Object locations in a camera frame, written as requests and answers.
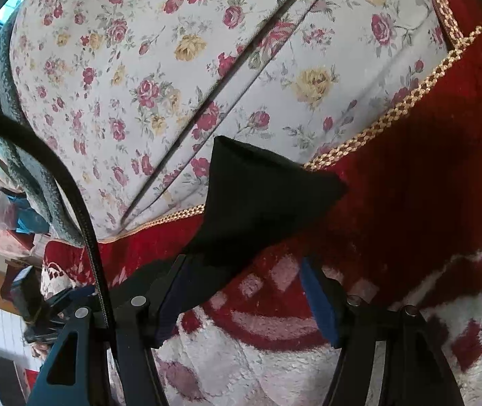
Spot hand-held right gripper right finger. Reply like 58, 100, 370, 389
300, 258, 465, 406

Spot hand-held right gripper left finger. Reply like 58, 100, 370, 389
27, 256, 191, 406

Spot black pants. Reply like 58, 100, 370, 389
112, 135, 347, 322

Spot red and white plush blanket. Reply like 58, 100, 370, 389
40, 0, 482, 406

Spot black box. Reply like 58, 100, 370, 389
0, 268, 43, 318

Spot blue cloth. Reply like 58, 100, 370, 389
15, 203, 51, 235

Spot grey-green fleece garment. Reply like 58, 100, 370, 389
0, 21, 87, 246

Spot floral quilt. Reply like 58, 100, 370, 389
8, 0, 449, 238

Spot black cable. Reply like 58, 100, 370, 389
0, 104, 119, 373

